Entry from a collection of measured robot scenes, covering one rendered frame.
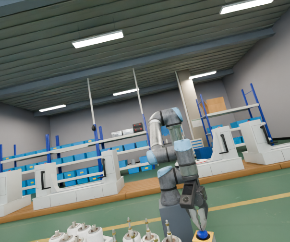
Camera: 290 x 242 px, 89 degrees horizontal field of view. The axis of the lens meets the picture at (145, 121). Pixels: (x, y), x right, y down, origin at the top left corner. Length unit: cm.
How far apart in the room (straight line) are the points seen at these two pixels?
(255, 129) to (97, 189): 281
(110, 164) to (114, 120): 681
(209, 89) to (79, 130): 840
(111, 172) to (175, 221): 179
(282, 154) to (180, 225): 239
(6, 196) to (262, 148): 443
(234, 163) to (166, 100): 709
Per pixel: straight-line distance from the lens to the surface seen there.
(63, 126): 1072
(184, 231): 117
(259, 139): 311
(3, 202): 383
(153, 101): 932
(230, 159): 280
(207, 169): 268
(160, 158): 76
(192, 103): 714
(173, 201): 112
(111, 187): 272
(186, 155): 66
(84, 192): 289
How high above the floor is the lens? 68
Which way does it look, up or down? 11 degrees up
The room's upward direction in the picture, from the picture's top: 12 degrees counter-clockwise
